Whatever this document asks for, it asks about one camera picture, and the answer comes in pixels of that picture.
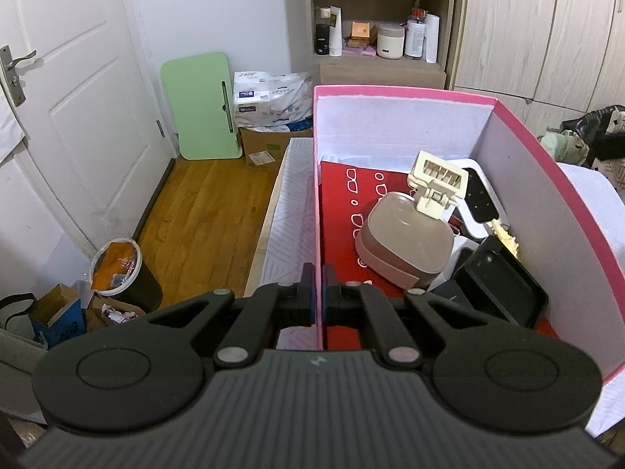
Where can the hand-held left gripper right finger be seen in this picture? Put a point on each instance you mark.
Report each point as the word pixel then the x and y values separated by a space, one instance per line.
pixel 329 298

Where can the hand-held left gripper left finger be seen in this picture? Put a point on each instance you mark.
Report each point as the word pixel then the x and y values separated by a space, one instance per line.
pixel 307 298

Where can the pink brown square container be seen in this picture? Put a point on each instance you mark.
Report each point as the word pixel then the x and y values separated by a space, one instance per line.
pixel 405 239

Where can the cream plastic clip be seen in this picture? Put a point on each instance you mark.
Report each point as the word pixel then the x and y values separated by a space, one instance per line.
pixel 437 171

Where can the black rectangular tray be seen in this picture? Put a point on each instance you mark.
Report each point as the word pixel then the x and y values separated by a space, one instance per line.
pixel 503 278

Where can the white device with black panel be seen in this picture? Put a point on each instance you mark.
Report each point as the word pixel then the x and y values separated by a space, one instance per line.
pixel 481 195

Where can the cream yellow plastic piece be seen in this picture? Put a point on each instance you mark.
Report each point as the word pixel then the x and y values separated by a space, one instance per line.
pixel 505 242

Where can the pink cardboard box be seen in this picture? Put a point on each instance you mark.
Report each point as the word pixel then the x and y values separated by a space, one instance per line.
pixel 390 122

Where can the brown cardboard box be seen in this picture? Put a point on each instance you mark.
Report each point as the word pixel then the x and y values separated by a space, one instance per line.
pixel 263 144

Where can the dark door draft strip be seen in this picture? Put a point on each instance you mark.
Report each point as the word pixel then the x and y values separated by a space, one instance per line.
pixel 154 200

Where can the trash bin with white liner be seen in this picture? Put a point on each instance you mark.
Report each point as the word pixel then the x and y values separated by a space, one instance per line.
pixel 122 273

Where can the crumpled wrapper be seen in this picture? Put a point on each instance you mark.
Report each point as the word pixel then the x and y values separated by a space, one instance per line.
pixel 119 313

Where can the tissue paper pack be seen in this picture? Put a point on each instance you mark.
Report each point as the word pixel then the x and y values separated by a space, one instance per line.
pixel 268 97

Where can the green folding board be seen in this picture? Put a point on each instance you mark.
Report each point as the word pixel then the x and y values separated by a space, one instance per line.
pixel 195 107

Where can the wooden bookshelf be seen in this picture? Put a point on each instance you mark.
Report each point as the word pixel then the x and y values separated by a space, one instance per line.
pixel 381 75

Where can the blue carton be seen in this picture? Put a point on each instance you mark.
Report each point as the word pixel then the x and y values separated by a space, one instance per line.
pixel 63 325

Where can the pink flat boxes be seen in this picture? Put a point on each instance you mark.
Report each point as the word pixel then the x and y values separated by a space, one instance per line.
pixel 360 47

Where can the black bottle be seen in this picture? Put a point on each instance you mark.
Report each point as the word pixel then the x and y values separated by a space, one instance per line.
pixel 322 41

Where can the white round jar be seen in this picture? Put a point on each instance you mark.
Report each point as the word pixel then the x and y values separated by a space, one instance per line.
pixel 390 41

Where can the white tube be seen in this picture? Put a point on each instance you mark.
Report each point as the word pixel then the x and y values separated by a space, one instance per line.
pixel 335 34

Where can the orange box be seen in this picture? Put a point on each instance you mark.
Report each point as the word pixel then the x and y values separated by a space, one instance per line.
pixel 361 30

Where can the white paper roll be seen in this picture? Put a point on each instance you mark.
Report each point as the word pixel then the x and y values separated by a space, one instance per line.
pixel 432 39

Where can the small clear bottle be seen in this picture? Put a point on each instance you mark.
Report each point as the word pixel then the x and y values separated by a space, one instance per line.
pixel 325 15

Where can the white door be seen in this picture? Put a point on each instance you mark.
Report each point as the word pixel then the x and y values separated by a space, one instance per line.
pixel 83 107

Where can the dark bottle with red band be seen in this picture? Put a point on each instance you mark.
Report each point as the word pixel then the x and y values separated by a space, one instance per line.
pixel 416 10

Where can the pile of clothes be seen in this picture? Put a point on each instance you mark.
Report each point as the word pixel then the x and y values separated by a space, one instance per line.
pixel 586 132

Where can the wooden wardrobe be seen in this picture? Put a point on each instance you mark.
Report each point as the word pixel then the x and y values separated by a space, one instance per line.
pixel 503 34

